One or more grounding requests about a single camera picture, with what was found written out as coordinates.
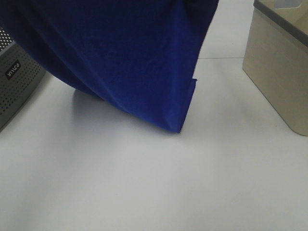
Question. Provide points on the blue towel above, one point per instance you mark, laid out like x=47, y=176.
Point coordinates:
x=138, y=55

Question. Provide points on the beige plastic storage bin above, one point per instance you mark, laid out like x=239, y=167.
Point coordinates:
x=276, y=58

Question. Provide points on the grey perforated plastic basket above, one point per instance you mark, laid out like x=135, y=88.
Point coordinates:
x=20, y=74

